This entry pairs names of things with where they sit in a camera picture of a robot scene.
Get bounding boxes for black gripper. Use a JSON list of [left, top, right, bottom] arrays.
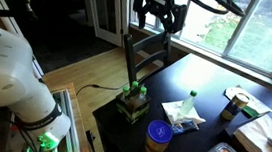
[[132, 0, 187, 34]]

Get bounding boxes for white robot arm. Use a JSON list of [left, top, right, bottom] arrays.
[[0, 28, 71, 151]]

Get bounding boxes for blue yellow tin can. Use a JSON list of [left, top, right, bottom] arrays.
[[221, 93, 249, 121]]

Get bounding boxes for dark wooden chair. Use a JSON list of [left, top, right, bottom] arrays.
[[123, 32, 171, 85]]

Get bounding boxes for green bottle carrier pack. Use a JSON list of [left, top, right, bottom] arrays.
[[115, 81, 151, 124]]

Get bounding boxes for white crumpled napkin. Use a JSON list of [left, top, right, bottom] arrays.
[[161, 100, 206, 124]]

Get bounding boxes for clear bottle green cap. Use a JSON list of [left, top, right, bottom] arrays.
[[180, 90, 198, 114]]

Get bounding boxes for white paper with green card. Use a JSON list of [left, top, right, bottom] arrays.
[[225, 86, 272, 118]]

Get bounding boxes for black floor cable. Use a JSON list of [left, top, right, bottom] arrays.
[[75, 78, 129, 101]]

